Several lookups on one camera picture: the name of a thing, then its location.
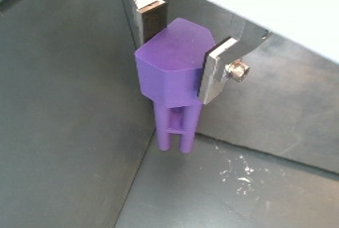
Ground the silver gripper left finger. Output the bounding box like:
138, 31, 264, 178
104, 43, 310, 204
130, 0, 168, 45

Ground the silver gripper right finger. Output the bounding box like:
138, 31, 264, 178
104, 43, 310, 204
199, 15, 271, 104

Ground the purple three prong peg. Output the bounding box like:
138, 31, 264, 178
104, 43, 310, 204
135, 18, 215, 153

